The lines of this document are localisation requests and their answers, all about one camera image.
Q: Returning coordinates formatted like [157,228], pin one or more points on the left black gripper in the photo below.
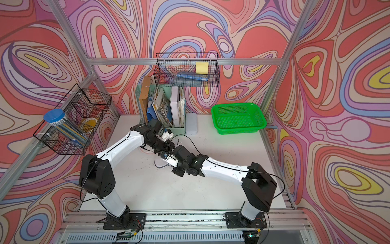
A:
[166,144]

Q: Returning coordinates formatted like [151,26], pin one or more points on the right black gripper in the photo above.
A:
[179,172]

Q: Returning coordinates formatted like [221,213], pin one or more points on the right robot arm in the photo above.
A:
[258,185]

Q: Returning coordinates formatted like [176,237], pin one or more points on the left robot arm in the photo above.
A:
[97,176]

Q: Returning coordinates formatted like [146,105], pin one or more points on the grey flat case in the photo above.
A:
[191,124]

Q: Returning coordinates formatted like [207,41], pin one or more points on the blue folder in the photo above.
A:
[151,114]

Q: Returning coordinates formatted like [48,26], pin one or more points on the mint green file organizer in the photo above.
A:
[167,92]

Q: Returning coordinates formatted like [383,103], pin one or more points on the magazines in organizer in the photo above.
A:
[161,106]

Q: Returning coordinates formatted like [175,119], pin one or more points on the white binder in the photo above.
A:
[174,106]

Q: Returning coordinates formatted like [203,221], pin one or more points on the brown cardboard folder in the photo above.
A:
[144,95]

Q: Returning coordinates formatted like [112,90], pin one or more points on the green plastic basket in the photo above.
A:
[237,118]

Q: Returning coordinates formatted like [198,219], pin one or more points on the blue pen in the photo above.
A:
[192,76]

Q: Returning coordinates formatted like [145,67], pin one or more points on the yellow sticky note pad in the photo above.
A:
[202,68]

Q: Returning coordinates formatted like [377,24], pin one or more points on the yellow tape roll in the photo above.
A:
[88,125]

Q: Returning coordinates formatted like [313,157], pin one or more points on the jar with blue lid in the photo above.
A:
[58,119]

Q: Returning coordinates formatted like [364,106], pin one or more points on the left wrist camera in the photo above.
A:
[167,135]

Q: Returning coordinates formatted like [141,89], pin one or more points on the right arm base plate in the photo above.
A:
[237,221]

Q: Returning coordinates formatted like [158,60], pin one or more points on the black wire basket on rail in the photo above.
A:
[169,64]

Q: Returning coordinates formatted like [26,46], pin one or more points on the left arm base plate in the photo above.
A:
[126,222]

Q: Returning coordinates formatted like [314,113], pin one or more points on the black wire basket left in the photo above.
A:
[78,104]

